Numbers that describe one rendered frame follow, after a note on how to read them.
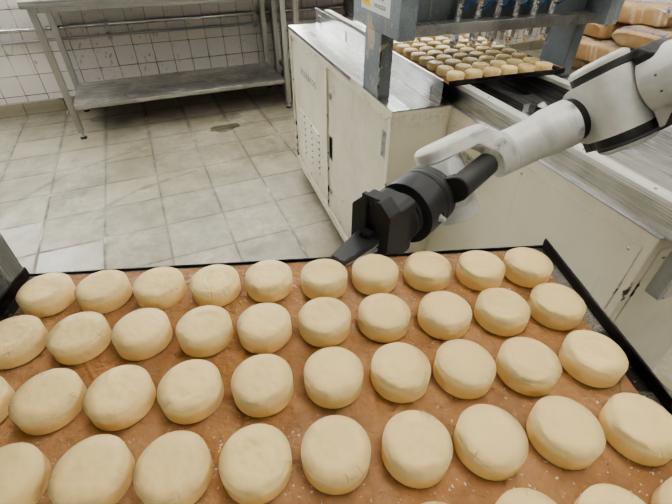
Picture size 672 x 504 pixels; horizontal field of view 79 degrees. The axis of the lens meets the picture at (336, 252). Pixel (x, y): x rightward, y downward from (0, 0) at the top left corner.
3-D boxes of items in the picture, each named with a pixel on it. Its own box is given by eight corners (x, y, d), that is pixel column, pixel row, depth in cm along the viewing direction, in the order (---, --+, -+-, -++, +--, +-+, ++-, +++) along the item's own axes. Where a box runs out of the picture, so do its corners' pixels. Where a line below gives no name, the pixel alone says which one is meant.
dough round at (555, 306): (538, 288, 44) (544, 274, 43) (587, 312, 41) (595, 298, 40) (517, 312, 41) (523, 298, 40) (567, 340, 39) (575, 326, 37)
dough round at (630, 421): (643, 480, 29) (657, 467, 28) (582, 419, 32) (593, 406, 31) (686, 449, 31) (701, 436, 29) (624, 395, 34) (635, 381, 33)
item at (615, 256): (413, 300, 175) (451, 84, 118) (482, 282, 183) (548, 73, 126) (520, 460, 123) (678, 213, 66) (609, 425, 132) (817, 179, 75)
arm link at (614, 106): (485, 128, 65) (594, 77, 65) (510, 187, 66) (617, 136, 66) (516, 110, 55) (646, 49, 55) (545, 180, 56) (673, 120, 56)
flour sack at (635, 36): (653, 57, 333) (663, 34, 323) (605, 46, 362) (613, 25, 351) (700, 47, 360) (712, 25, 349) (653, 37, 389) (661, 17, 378)
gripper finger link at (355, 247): (326, 258, 47) (358, 234, 51) (347, 270, 46) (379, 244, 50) (325, 248, 46) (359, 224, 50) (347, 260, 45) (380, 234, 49)
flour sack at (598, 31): (594, 42, 374) (602, 21, 364) (558, 32, 404) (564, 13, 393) (647, 35, 397) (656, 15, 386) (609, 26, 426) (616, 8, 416)
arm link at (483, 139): (407, 154, 64) (485, 117, 64) (427, 205, 66) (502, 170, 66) (420, 154, 58) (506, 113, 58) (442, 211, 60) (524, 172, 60)
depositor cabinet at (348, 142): (297, 171, 263) (288, 25, 210) (398, 155, 280) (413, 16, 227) (374, 312, 169) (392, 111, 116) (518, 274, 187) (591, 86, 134)
